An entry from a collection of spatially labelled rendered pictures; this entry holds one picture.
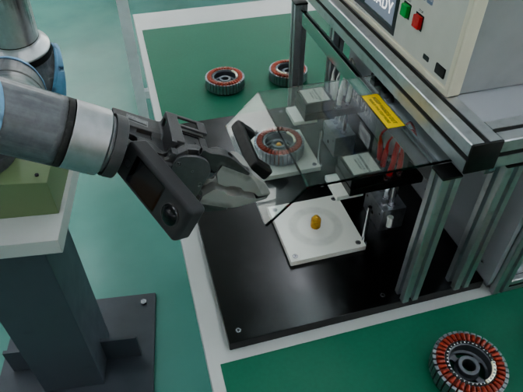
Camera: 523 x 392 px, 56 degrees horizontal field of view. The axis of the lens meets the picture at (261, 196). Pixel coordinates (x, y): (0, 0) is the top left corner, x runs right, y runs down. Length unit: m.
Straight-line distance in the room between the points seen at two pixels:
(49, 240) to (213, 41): 0.92
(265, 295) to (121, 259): 1.19
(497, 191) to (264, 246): 0.42
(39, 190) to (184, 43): 0.82
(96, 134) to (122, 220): 1.63
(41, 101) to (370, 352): 0.61
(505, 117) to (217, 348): 0.55
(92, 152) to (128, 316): 1.32
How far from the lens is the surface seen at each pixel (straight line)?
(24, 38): 0.98
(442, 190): 0.71
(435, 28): 0.76
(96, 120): 0.53
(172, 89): 1.46
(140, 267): 1.96
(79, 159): 0.54
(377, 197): 0.99
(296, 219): 0.98
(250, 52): 1.64
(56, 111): 0.53
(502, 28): 0.74
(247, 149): 0.69
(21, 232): 1.11
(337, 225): 0.98
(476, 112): 0.73
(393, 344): 0.87
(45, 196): 1.10
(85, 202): 2.28
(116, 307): 1.85
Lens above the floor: 1.48
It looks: 43 degrees down
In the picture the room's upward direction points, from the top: straight up
